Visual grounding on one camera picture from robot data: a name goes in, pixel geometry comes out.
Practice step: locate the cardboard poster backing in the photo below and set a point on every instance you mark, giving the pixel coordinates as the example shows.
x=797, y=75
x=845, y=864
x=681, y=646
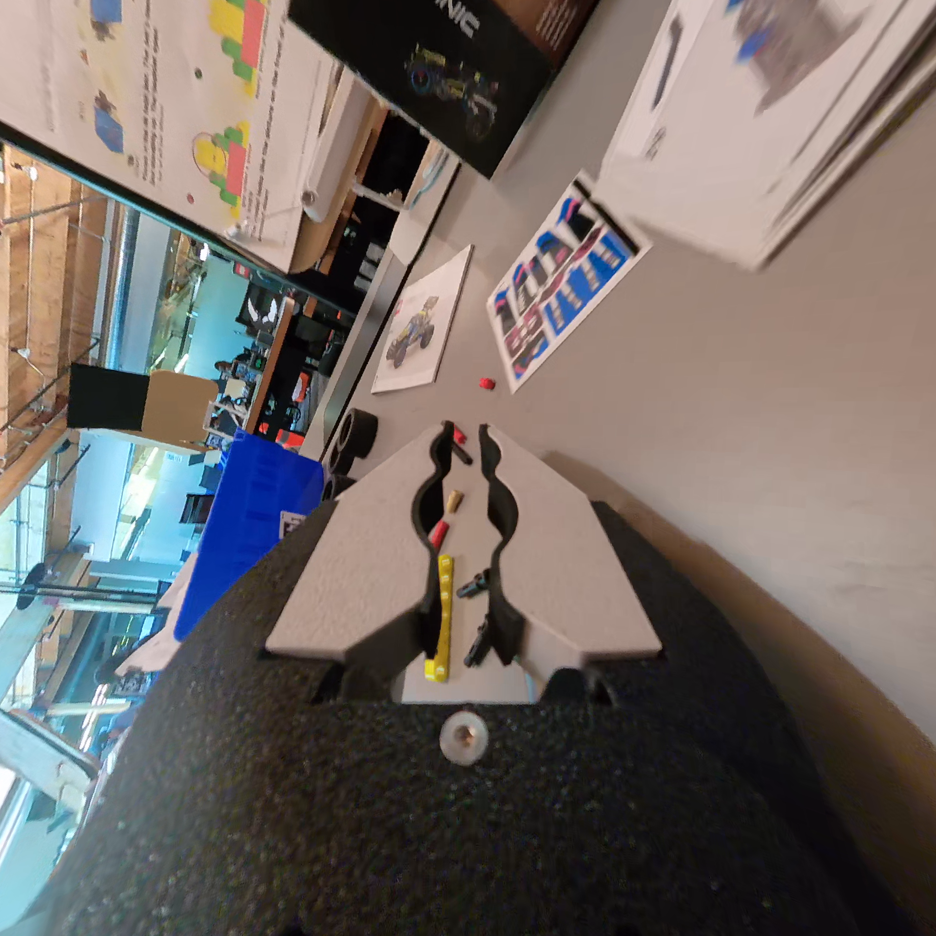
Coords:
x=314, y=252

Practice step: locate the lego sticker sheet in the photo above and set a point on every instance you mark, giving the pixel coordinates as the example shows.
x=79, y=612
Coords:
x=563, y=285

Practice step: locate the lego instruction booklet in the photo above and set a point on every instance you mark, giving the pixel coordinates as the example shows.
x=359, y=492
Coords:
x=768, y=110

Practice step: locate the brown cardboard panel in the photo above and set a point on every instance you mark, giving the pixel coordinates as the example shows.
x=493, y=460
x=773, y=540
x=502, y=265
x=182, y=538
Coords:
x=183, y=406

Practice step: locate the small white lego leaflet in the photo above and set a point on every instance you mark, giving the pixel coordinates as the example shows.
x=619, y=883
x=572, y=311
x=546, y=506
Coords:
x=420, y=329

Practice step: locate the tan lego pin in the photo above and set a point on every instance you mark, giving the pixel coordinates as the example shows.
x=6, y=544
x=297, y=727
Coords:
x=454, y=502

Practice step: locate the metal air duct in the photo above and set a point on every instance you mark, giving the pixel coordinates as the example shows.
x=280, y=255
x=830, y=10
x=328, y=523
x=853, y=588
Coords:
x=124, y=285

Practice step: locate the yellow lego beam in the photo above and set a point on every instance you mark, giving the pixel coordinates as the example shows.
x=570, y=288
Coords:
x=442, y=614

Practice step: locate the lego set box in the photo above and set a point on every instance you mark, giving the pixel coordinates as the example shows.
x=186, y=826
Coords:
x=453, y=73

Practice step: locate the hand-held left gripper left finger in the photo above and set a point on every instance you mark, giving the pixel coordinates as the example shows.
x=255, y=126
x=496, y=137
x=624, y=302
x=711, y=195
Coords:
x=344, y=585

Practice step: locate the white printed instruction poster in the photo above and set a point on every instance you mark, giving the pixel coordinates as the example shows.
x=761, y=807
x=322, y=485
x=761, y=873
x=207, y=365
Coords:
x=146, y=88

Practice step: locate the blue plastic storage bin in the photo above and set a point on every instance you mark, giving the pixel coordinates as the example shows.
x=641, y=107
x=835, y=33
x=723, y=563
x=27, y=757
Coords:
x=248, y=526

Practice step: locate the black rubber lego tire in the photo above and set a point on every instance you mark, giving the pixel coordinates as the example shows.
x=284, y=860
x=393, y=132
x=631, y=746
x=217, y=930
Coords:
x=338, y=488
x=335, y=457
x=360, y=435

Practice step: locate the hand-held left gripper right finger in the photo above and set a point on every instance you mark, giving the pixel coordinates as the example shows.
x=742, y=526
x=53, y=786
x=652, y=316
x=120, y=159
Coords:
x=578, y=585

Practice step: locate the red lego pin black axle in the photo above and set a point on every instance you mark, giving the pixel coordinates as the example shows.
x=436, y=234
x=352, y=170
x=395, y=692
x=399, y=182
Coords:
x=461, y=439

